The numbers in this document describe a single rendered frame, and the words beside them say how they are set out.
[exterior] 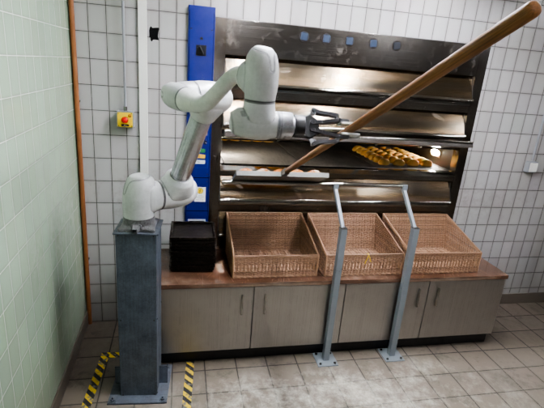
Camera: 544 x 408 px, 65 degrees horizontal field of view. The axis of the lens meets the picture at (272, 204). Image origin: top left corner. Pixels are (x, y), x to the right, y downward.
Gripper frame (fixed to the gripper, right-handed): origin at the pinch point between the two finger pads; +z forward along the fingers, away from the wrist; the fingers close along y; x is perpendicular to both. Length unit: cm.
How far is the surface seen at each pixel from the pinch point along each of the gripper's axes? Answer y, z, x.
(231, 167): -11, -25, -150
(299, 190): 3, 25, -157
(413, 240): 39, 86, -108
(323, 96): -58, 35, -132
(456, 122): -48, 141, -139
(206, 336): 99, -40, -137
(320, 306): 82, 32, -131
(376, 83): -68, 72, -128
